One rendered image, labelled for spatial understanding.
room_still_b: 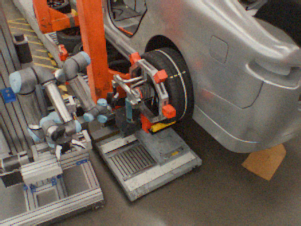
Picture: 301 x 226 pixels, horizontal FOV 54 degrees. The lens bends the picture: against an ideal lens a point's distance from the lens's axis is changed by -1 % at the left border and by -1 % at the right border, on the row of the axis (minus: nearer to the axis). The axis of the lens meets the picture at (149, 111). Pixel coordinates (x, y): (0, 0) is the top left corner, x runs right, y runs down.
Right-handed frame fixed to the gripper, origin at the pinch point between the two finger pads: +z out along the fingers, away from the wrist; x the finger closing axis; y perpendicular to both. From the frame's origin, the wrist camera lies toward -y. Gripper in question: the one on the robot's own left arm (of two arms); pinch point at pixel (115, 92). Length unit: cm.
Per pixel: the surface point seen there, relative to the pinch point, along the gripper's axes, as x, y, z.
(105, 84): -17.3, 7.4, 19.9
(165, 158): 49, 66, -8
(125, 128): 3, 53, 11
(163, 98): 47, -13, -16
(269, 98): 117, -48, -46
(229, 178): 114, 83, -5
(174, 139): 54, 61, 14
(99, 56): -19.1, -24.3, 18.1
